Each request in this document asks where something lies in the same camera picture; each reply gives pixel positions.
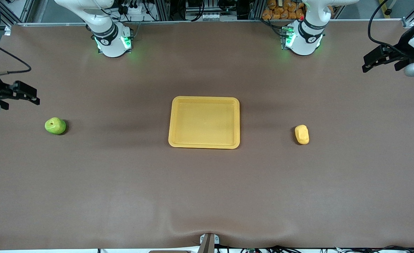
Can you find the brown table mat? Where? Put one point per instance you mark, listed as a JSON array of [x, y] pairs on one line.
[[206, 193]]

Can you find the green apple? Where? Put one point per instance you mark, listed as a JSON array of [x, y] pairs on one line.
[[55, 126]]

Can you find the white power strip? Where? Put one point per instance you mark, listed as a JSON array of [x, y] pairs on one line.
[[134, 10]]

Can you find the aluminium table edge rail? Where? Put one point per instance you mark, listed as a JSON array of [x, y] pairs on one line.
[[192, 21]]

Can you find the orange snack bag pile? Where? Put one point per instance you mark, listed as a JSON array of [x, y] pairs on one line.
[[280, 10]]

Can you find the yellow bread piece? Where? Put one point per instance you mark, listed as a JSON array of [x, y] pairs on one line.
[[302, 135]]

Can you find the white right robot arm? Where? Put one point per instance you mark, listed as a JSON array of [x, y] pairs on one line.
[[110, 42]]

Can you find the yellow plastic tray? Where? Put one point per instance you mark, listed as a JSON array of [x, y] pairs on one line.
[[205, 123]]

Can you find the white connector strip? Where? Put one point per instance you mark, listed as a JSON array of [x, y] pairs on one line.
[[214, 16]]

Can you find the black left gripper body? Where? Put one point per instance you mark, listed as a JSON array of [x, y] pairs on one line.
[[401, 49]]

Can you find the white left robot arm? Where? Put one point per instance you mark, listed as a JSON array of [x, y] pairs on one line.
[[307, 38]]

